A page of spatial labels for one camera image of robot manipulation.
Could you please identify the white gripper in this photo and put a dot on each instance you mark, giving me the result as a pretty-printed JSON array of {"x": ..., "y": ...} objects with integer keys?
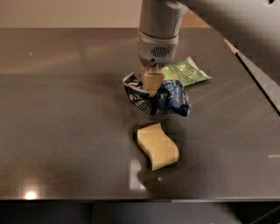
[{"x": 157, "y": 51}]

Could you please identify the blue chip bag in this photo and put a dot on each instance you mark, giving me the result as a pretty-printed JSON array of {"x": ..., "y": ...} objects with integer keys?
[{"x": 170, "y": 98}]

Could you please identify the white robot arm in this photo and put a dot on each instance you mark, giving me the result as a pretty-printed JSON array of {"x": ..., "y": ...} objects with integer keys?
[{"x": 253, "y": 26}]

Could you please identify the green chip bag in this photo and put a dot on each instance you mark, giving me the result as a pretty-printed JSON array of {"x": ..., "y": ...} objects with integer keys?
[{"x": 186, "y": 72}]

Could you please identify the yellow sponge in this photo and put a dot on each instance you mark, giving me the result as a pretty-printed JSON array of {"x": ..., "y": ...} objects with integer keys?
[{"x": 159, "y": 148}]

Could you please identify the grey side counter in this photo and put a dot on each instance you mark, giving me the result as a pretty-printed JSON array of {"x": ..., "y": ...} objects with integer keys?
[{"x": 269, "y": 86}]

